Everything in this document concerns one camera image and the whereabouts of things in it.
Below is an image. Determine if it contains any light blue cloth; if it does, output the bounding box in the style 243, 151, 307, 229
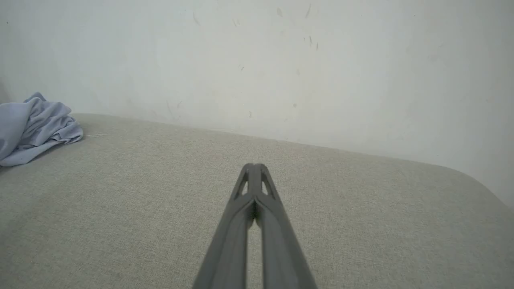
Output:
0, 92, 84, 167

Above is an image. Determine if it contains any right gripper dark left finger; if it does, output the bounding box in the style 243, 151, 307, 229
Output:
192, 163, 256, 289

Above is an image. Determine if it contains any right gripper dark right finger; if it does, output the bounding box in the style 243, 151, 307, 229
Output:
253, 163, 318, 289

